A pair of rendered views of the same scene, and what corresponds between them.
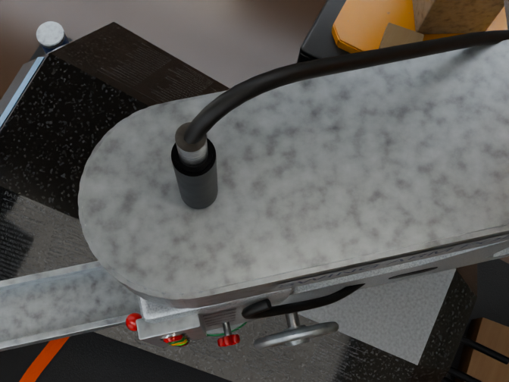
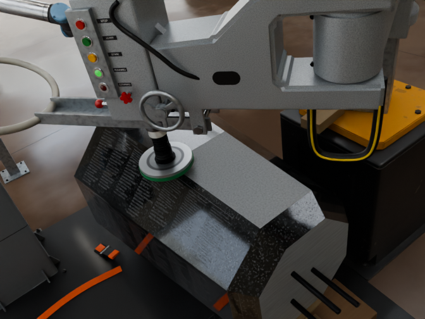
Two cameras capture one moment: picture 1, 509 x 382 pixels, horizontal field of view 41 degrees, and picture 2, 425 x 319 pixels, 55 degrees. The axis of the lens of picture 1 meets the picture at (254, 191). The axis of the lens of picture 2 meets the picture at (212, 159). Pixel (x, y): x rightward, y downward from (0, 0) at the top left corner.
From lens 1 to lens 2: 1.27 m
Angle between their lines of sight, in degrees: 42
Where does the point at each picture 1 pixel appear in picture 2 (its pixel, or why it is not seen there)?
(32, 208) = (114, 130)
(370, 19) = not seen: hidden behind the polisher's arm
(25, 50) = not seen: hidden behind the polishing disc
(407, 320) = (265, 206)
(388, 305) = (258, 196)
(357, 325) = (234, 200)
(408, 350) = (258, 219)
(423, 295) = (283, 197)
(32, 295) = (76, 110)
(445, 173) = not seen: outside the picture
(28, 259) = (103, 159)
